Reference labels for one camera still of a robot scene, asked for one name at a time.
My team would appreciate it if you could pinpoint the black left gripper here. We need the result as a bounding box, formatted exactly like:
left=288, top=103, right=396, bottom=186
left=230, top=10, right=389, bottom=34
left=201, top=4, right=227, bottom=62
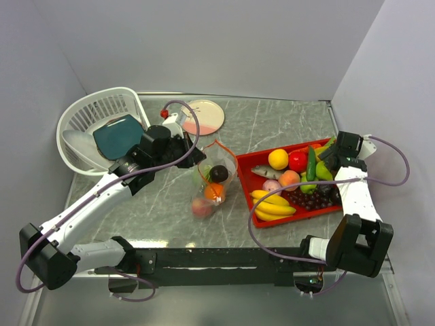
left=153, top=132, right=207, bottom=172

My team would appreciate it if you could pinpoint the dark green chili pepper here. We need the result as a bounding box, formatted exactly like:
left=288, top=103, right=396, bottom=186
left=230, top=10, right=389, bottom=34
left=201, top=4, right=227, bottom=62
left=306, top=146, right=317, bottom=181

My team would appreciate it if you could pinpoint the green apple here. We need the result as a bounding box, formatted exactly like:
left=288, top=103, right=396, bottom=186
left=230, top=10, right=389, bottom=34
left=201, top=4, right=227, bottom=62
left=299, top=173, right=317, bottom=194

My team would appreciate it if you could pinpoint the green cabbage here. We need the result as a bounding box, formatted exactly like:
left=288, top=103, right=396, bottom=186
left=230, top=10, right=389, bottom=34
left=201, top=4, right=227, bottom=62
left=192, top=164, right=212, bottom=185

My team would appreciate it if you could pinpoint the clear zip top bag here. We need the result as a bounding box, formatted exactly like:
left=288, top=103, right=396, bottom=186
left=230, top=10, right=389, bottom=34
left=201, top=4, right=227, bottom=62
left=191, top=140, right=238, bottom=219

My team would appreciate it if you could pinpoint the orange fruit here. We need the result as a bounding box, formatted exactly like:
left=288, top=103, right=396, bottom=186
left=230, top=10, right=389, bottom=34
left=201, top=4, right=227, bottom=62
left=203, top=183, right=226, bottom=202

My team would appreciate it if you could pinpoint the pink peach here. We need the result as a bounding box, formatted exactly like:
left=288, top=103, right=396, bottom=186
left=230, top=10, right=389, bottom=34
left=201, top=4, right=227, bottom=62
left=191, top=198, right=214, bottom=219

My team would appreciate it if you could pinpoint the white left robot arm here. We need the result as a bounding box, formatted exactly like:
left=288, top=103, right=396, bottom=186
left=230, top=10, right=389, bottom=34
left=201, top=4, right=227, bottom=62
left=18, top=125, right=206, bottom=290

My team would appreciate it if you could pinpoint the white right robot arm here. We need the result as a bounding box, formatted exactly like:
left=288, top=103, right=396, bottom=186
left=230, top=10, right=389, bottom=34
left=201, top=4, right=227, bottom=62
left=297, top=131, right=394, bottom=278

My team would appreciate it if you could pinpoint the red apple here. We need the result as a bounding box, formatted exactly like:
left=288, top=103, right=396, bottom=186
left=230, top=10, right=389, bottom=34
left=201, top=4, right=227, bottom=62
left=288, top=151, right=308, bottom=173

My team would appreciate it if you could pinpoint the teal square plate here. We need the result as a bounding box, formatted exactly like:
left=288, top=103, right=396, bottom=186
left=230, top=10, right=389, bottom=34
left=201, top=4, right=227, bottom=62
left=92, top=114, right=145, bottom=161

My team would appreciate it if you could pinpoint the dark purple grape bunch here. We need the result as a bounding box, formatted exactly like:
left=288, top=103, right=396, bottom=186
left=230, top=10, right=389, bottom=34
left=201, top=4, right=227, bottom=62
left=286, top=185, right=342, bottom=211

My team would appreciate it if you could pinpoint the yellow lemon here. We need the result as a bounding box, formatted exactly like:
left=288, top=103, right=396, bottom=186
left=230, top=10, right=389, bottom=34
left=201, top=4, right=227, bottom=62
left=268, top=149, right=289, bottom=170

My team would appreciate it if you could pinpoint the cream and pink round plate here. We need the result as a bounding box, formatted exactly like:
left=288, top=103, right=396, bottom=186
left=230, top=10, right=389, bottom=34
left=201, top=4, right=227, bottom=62
left=181, top=99, right=225, bottom=136

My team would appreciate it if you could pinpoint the grey toy fish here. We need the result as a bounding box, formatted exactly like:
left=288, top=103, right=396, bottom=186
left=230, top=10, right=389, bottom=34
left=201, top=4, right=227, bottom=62
left=251, top=165, right=285, bottom=180

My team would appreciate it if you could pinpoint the purple onion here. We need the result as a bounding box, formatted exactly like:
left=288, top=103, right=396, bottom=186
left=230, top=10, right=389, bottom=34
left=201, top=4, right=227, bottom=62
left=262, top=179, right=281, bottom=192

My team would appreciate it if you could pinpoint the white bowl in basket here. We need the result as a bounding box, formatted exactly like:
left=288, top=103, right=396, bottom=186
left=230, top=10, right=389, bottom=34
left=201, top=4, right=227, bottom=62
left=62, top=130, right=104, bottom=169

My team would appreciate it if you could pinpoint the white plastic laundry basket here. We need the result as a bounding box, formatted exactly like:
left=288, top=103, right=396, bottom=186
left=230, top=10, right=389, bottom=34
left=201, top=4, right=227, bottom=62
left=56, top=87, right=150, bottom=178

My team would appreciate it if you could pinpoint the yellow banana bunch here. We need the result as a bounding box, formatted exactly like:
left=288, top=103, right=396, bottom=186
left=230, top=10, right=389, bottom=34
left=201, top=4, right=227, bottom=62
left=249, top=190, right=296, bottom=224

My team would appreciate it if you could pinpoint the red plastic tray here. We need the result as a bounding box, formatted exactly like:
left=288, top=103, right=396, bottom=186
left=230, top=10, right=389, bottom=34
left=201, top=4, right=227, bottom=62
left=236, top=148, right=342, bottom=228

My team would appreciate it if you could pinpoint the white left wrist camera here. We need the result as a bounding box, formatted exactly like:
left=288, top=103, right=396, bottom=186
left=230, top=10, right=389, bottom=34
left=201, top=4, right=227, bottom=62
left=162, top=111, right=187, bottom=127

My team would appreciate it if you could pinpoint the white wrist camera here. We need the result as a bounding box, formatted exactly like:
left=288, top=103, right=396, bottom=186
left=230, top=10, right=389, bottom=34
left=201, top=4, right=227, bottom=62
left=358, top=134, right=377, bottom=160
left=162, top=111, right=187, bottom=127

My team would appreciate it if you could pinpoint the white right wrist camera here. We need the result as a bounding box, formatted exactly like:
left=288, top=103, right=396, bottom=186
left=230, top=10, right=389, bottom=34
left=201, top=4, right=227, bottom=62
left=358, top=134, right=377, bottom=160

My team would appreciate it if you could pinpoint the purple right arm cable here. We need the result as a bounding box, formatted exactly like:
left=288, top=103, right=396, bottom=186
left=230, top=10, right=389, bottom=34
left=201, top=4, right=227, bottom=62
left=247, top=135, right=411, bottom=295

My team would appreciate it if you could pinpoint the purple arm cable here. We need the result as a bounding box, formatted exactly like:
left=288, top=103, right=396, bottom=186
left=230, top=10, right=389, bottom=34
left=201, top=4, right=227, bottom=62
left=247, top=135, right=411, bottom=295
left=16, top=100, right=201, bottom=293

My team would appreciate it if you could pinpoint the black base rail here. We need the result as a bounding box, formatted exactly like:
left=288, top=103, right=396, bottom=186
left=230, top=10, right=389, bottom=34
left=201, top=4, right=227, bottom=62
left=94, top=237, right=341, bottom=289

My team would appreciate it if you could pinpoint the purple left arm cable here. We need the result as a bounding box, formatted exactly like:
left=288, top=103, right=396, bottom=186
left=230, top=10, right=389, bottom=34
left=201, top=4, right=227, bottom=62
left=16, top=100, right=201, bottom=293

